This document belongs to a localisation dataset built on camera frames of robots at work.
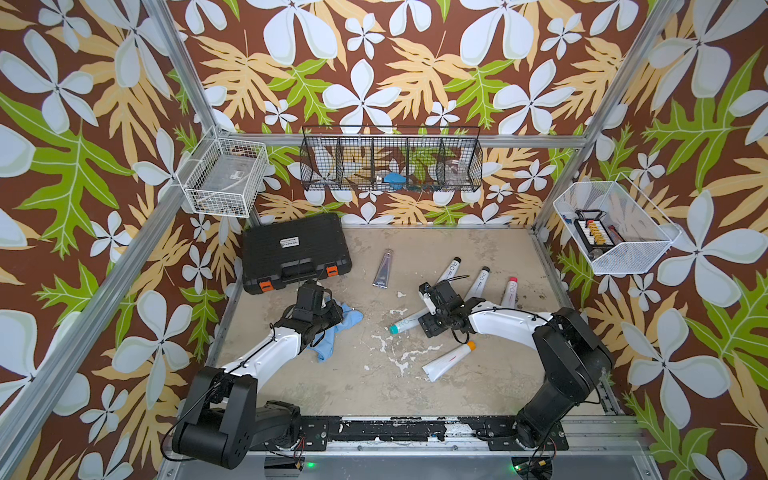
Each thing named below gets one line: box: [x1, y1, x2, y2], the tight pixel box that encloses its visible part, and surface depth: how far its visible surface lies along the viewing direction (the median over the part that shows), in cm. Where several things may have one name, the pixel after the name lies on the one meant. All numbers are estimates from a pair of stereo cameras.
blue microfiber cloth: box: [308, 304, 364, 363], surface depth 88 cm
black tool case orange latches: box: [242, 213, 353, 295], surface depth 106 cm
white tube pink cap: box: [501, 276, 519, 308], surface depth 100 cm
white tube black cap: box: [436, 256, 462, 284], surface depth 107 cm
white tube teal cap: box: [389, 308, 430, 335], surface depth 93 cm
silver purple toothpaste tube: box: [372, 248, 394, 289], surface depth 107 cm
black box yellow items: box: [574, 209, 616, 253], surface depth 85 cm
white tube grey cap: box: [464, 266, 491, 301], surface depth 103 cm
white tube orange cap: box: [422, 340, 477, 383], surface depth 88 cm
